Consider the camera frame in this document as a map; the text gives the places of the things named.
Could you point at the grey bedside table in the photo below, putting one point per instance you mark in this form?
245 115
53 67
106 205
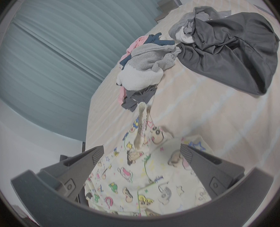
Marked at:
166 8

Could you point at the blue-green curtain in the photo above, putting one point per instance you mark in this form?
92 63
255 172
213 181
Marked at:
83 13
36 79

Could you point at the white printed pyjama top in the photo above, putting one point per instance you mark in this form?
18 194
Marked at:
135 174

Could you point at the grey garment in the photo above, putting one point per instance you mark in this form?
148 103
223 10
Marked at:
189 25

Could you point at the bed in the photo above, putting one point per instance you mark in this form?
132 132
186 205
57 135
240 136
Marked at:
213 117

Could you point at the black garment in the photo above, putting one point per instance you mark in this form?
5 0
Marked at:
237 51

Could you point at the pile of clothes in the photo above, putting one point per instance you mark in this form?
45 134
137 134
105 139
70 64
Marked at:
144 65

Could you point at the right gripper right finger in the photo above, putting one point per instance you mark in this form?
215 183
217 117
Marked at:
213 174

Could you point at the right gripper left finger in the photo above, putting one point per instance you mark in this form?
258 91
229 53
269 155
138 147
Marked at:
69 174

